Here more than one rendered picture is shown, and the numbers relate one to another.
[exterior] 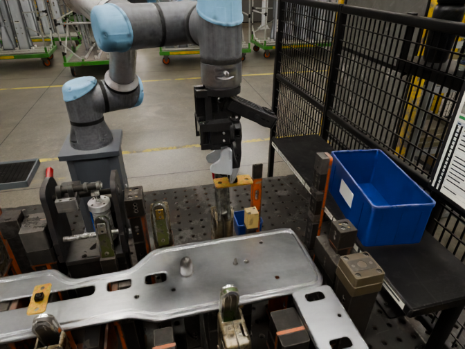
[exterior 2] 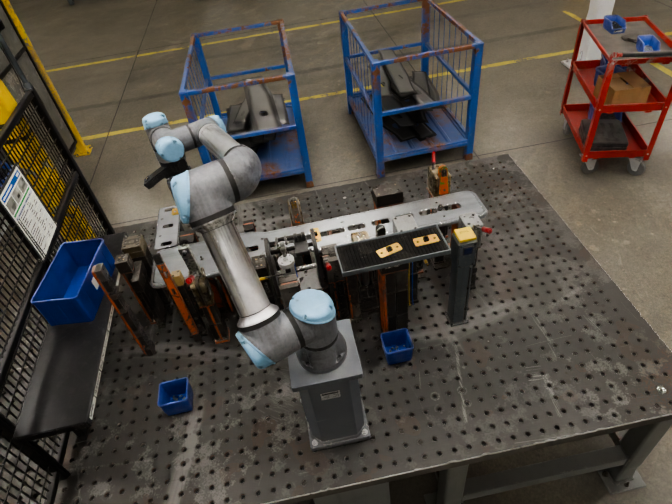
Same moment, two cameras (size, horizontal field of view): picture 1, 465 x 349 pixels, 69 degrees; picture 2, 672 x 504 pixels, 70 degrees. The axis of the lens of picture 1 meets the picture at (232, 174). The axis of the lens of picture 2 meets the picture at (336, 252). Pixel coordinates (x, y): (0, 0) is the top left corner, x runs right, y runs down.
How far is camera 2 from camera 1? 2.22 m
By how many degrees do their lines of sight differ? 106
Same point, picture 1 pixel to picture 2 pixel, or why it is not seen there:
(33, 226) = (329, 248)
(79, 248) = (311, 277)
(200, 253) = not seen: hidden behind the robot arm
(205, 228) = (225, 410)
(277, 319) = (191, 238)
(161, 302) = (248, 237)
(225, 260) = (207, 261)
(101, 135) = not seen: hidden behind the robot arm
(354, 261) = (134, 242)
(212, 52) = not seen: hidden behind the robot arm
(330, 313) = (163, 236)
